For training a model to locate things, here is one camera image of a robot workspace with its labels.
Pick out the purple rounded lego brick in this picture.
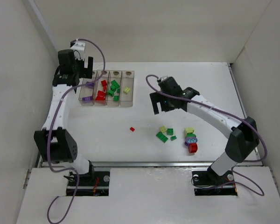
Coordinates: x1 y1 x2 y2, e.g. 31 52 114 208
85 81 95 89

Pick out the small red lego brick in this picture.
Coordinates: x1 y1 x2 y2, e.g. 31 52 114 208
101 80 107 86

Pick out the red round lego piece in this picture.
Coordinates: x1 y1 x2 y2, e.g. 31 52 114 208
97 91 106 98

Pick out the small yellow lego piece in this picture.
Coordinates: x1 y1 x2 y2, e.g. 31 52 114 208
123 87 131 95

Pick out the green lego brick tall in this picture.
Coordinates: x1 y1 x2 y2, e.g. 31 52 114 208
107 90 114 97

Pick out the yellow square lego brick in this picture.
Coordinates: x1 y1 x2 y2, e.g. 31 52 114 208
159 126 167 133

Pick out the green long lego brick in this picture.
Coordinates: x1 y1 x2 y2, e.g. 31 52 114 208
156 132 168 143

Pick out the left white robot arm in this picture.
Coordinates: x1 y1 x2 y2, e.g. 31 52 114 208
34 47 95 181

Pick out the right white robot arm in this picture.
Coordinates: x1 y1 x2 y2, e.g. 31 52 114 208
150 77 260 184

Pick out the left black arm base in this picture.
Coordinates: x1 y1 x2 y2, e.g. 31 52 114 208
63 171 110 196

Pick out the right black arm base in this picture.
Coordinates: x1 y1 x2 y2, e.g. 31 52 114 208
191 170 238 196

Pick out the clear container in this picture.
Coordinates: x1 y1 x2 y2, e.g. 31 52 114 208
119 70 134 107
106 70 122 107
78 70 97 106
93 70 109 106

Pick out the clear container far left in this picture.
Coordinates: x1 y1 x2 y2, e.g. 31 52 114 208
78 70 97 106

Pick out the clear container far right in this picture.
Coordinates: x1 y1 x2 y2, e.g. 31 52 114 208
119 70 134 107

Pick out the green lettered lego brick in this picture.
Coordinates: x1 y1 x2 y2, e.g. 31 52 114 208
167 128 174 136

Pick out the tiny green lego piece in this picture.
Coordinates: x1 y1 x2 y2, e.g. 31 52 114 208
170 136 177 141

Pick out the purple flower lego brick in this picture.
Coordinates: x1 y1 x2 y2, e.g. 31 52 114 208
184 137 198 147

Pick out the red cylinder lego brick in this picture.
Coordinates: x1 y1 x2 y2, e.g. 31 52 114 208
188 143 198 154

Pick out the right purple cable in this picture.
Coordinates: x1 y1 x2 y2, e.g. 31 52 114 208
145 74 268 196

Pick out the purple cable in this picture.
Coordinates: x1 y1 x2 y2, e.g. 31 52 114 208
145 74 268 196
47 38 106 224

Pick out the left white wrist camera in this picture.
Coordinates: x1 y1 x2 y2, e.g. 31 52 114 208
70 40 86 54

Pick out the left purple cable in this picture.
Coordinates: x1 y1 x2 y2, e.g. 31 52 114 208
47 38 106 224

